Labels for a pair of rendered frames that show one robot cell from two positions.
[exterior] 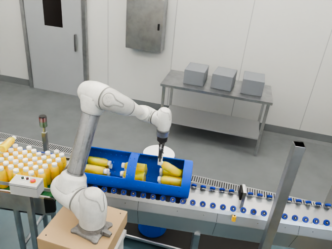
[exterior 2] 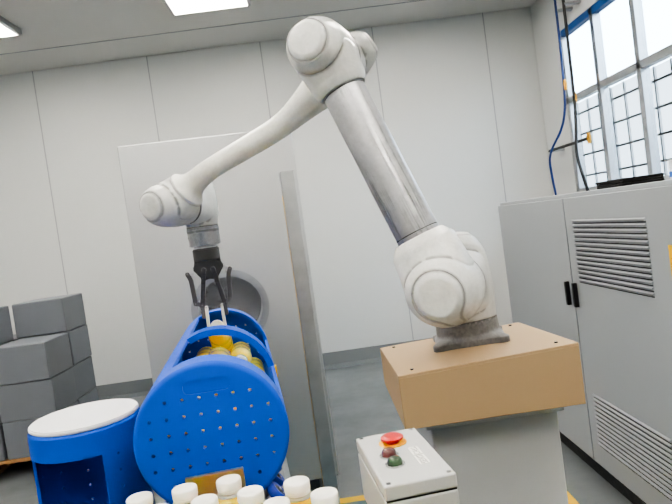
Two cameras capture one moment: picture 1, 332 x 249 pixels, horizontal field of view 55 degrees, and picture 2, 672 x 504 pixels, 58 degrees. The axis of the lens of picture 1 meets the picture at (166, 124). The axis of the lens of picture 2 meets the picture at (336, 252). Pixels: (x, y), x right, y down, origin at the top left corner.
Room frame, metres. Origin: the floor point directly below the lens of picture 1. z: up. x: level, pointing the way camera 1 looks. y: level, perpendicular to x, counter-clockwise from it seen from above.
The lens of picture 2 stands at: (1.99, 1.79, 1.45)
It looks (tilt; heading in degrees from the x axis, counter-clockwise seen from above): 2 degrees down; 257
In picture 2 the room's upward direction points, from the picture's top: 8 degrees counter-clockwise
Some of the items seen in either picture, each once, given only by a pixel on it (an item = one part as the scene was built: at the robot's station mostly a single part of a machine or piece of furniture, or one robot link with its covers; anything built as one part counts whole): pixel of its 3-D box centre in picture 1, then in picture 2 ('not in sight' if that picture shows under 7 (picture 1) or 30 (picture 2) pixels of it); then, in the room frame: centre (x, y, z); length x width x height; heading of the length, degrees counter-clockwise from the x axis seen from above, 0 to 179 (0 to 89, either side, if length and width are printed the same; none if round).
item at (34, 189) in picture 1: (26, 186); (405, 485); (1.73, 0.93, 1.05); 0.20 x 0.10 x 0.10; 86
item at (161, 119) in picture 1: (162, 118); (195, 199); (1.96, 0.03, 1.57); 0.13 x 0.11 x 0.16; 59
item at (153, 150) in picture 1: (158, 153); (84, 416); (2.33, 0.04, 1.03); 0.28 x 0.28 x 0.01
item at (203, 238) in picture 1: (186, 234); not in sight; (2.34, -0.31, 0.07); 1.50 x 0.52 x 0.15; 78
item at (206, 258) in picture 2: (161, 141); (207, 263); (1.95, 0.02, 1.39); 0.08 x 0.07 x 0.09; 175
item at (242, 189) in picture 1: (241, 196); not in sight; (1.90, -0.62, 1.00); 0.10 x 0.04 x 0.15; 176
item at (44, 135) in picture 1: (49, 181); not in sight; (2.39, 1.06, 0.55); 0.04 x 0.04 x 1.10; 86
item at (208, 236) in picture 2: (162, 132); (203, 237); (1.95, 0.02, 1.46); 0.09 x 0.09 x 0.06
